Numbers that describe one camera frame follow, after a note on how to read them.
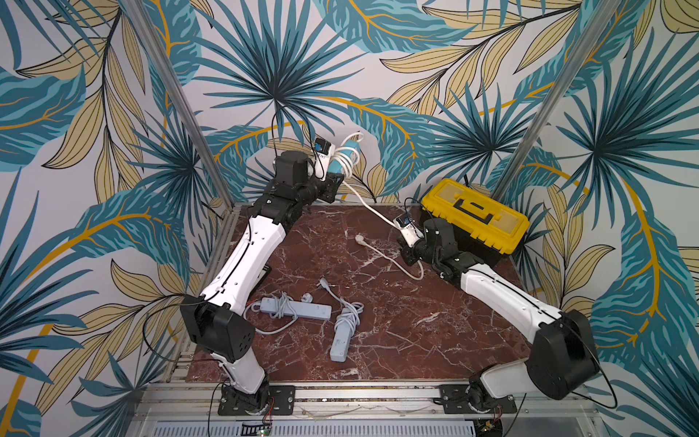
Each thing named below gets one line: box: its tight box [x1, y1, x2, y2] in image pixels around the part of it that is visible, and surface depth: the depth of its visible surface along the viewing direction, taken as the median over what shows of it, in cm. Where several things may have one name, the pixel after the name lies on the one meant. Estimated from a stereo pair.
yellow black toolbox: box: [421, 177, 530, 264], surface depth 97 cm
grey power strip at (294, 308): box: [259, 296, 333, 321], surface depth 88 cm
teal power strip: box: [328, 140, 361, 174], surface depth 72 cm
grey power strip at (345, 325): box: [329, 307, 357, 363], surface depth 82 cm
